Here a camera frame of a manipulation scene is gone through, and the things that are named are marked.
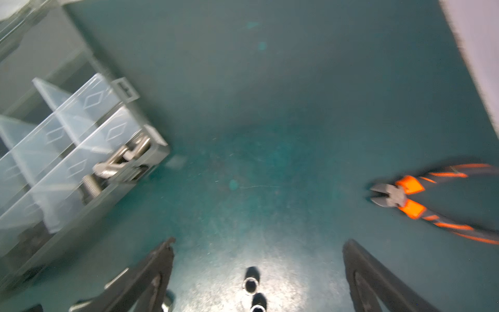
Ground orange black side cutters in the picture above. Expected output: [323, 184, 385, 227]
[369, 162, 499, 246]

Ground large silver hex bolt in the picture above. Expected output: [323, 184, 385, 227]
[93, 159, 128, 179]
[107, 135, 151, 164]
[82, 174, 102, 199]

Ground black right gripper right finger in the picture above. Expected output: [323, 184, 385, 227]
[343, 239, 438, 311]

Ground black hex nut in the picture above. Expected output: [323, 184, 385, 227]
[242, 267, 260, 296]
[249, 293, 267, 312]

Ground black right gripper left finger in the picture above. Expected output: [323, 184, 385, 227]
[69, 237, 175, 311]

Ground silver hex nut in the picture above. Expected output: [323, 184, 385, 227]
[162, 291, 175, 312]

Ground clear plastic organizer box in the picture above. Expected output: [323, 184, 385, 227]
[1, 1, 170, 292]

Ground green table mat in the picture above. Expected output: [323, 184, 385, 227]
[1, 1, 498, 311]

